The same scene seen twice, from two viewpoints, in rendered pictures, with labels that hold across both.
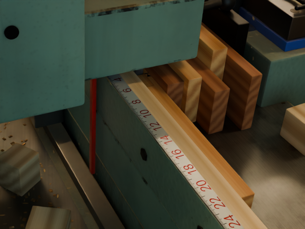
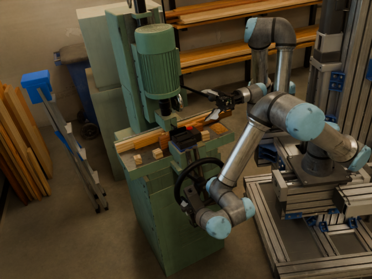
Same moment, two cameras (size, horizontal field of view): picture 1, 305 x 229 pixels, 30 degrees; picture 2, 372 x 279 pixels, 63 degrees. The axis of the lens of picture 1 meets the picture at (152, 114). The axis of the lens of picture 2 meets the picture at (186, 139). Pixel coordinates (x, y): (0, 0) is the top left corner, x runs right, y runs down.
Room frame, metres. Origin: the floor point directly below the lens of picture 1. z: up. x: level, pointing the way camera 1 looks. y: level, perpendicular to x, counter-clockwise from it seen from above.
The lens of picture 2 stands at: (0.74, -1.37, 1.78)
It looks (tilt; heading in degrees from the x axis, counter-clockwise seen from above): 33 degrees down; 96
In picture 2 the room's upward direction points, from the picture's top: 6 degrees counter-clockwise
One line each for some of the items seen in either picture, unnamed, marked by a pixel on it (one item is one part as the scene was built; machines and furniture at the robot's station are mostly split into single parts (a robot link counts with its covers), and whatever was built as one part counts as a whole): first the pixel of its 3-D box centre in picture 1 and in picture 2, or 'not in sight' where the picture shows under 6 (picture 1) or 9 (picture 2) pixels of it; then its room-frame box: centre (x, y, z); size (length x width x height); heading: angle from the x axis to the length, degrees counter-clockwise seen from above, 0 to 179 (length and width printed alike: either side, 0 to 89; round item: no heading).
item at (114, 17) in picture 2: not in sight; (141, 75); (0.36, 0.27, 1.16); 0.22 x 0.22 x 0.72; 30
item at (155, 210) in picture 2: not in sight; (171, 196); (0.44, 0.12, 0.36); 0.58 x 0.45 x 0.71; 120
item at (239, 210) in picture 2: not in sight; (236, 208); (0.81, -0.56, 0.94); 0.11 x 0.11 x 0.08; 29
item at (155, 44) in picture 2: not in sight; (158, 62); (0.51, 0.02, 1.32); 0.18 x 0.18 x 0.31
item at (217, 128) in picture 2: not in sight; (218, 127); (0.77, 0.07, 0.91); 0.10 x 0.07 x 0.02; 120
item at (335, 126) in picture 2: not in sight; (324, 138); (1.23, -0.20, 0.98); 0.13 x 0.12 x 0.14; 119
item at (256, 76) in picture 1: (190, 45); (182, 136); (0.58, -0.04, 0.93); 0.25 x 0.01 x 0.07; 30
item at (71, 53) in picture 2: not in sight; (96, 89); (-0.53, 1.75, 0.48); 0.64 x 0.54 x 0.97; 24
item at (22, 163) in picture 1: (19, 169); not in sight; (0.47, 0.14, 0.82); 0.03 x 0.03 x 0.04; 63
